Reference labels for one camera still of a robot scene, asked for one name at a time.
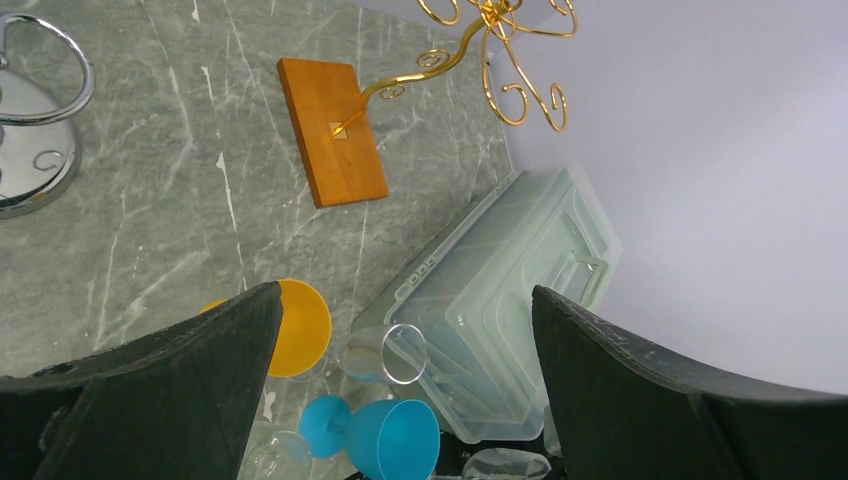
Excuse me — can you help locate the clear plastic storage box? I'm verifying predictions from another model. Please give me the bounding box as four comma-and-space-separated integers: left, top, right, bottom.
352, 166, 622, 444

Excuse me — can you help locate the gold wire glass rack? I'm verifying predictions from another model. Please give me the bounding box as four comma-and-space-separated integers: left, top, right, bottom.
277, 1, 579, 208

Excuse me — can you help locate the chrome wire glass rack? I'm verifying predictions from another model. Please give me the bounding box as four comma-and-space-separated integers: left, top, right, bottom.
1, 12, 96, 219

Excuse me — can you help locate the blue wine glass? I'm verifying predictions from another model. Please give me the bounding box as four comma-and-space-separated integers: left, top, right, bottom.
298, 395, 441, 479

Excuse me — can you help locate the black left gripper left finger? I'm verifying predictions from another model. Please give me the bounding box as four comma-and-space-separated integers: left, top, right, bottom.
1, 282, 283, 479

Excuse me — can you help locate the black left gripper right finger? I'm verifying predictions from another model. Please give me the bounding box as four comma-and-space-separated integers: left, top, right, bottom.
532, 286, 847, 479

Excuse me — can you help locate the orange frosted wine glass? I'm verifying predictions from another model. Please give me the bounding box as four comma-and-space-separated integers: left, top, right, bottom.
220, 278, 333, 381

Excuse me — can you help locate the clear wine glass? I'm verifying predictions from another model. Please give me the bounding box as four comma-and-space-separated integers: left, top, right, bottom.
459, 406, 567, 479
288, 323, 430, 387
237, 420, 313, 480

